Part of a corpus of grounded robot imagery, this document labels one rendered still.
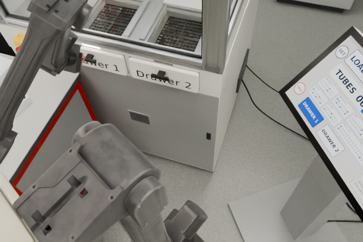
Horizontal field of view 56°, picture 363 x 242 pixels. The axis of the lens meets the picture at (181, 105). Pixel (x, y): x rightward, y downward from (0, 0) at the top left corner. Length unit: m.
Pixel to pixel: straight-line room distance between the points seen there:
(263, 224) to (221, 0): 1.30
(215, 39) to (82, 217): 0.91
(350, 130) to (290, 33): 1.87
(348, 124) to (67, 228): 0.91
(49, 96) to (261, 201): 1.25
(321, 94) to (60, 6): 0.80
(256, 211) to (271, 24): 1.57
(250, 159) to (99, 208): 1.87
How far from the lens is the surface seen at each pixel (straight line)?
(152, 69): 1.37
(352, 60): 1.14
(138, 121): 1.81
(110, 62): 1.45
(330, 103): 1.14
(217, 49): 1.20
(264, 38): 2.82
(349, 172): 1.10
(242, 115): 2.32
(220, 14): 1.10
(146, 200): 0.34
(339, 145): 1.12
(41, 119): 1.53
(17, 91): 0.79
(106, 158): 0.35
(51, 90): 1.60
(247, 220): 1.99
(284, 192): 2.08
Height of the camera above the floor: 1.93
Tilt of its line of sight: 55 degrees down
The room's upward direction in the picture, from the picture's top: 4 degrees counter-clockwise
